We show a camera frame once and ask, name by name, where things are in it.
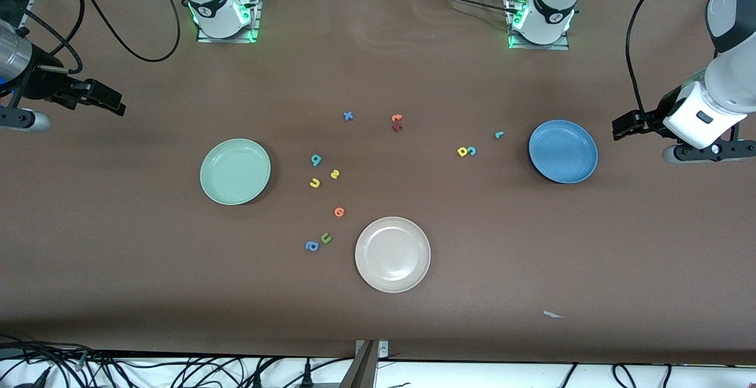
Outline beige plate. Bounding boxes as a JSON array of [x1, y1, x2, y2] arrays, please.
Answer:
[[354, 216, 432, 294]]

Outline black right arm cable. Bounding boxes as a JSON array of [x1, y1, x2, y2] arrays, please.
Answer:
[[18, 0, 181, 77]]

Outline small metal bracket plate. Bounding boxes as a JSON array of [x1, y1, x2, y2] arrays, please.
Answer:
[[354, 340, 389, 359]]

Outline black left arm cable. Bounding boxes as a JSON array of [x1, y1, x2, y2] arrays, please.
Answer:
[[626, 0, 698, 114]]

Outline brown table cover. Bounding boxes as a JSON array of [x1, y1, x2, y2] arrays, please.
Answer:
[[0, 0, 756, 366]]

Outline black cable connector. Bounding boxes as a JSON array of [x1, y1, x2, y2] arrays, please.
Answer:
[[15, 366, 53, 388]]

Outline black cable on table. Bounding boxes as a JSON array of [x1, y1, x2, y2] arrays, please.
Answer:
[[410, 0, 520, 15]]

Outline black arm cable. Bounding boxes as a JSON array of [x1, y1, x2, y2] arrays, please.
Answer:
[[18, 0, 181, 77], [626, 0, 698, 114]]

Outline green plate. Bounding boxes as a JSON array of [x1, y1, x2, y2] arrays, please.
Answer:
[[200, 138, 272, 206]]

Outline aluminium profile beam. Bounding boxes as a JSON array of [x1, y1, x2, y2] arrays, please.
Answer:
[[338, 341, 379, 388]]

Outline blue plate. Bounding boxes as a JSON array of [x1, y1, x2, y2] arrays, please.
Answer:
[[528, 119, 599, 185]]

